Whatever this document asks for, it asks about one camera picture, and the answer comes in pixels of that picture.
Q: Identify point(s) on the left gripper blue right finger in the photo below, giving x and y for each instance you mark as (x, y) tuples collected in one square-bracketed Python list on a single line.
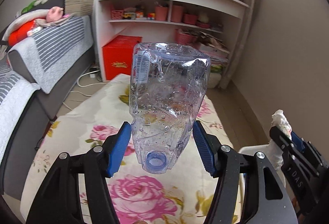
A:
[(266, 200)]

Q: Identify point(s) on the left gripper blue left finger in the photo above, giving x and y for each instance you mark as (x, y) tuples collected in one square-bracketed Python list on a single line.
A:
[(58, 199)]

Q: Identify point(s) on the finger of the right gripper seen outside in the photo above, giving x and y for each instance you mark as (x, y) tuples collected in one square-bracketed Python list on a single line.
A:
[(280, 140)]

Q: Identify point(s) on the white paper ball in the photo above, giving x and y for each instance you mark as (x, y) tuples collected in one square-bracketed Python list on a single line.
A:
[(274, 152)]

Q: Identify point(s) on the clear crushed plastic bottle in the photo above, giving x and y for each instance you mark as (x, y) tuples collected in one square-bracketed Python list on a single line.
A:
[(167, 87)]

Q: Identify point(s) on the grey sofa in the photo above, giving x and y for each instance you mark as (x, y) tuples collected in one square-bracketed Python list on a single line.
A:
[(31, 127)]

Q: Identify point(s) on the floral tablecloth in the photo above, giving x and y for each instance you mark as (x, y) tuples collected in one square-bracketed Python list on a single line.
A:
[(161, 178)]

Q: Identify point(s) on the striped quilted sofa cover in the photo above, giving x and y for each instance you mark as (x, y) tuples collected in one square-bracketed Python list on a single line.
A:
[(47, 56)]

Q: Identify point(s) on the pink basket under shelf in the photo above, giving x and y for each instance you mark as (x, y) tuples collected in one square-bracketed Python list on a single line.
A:
[(184, 38)]

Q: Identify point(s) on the white bookshelf unit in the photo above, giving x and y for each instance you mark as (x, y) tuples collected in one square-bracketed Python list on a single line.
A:
[(139, 20)]

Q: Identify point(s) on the red cardboard gift box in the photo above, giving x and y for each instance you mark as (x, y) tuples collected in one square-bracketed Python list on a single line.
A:
[(118, 55)]

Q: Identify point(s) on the pink basket on shelf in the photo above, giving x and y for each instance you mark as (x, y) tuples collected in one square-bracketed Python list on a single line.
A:
[(190, 19)]

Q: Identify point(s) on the orange red cushion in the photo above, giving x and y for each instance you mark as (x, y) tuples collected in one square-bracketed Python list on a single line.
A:
[(20, 34)]

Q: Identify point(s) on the pink pen cup right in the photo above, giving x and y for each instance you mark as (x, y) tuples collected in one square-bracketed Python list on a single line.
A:
[(177, 13)]

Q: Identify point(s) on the pink pen cup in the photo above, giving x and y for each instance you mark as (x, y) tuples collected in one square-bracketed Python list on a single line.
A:
[(161, 13), (177, 13)]

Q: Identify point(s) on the pink pen cup left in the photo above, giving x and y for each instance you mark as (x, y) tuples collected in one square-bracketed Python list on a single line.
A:
[(161, 13)]

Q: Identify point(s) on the pink pig plush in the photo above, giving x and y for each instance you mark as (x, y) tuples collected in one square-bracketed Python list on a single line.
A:
[(54, 14)]

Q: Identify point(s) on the pink lattice basket left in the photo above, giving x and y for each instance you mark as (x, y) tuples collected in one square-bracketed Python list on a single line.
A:
[(116, 14)]

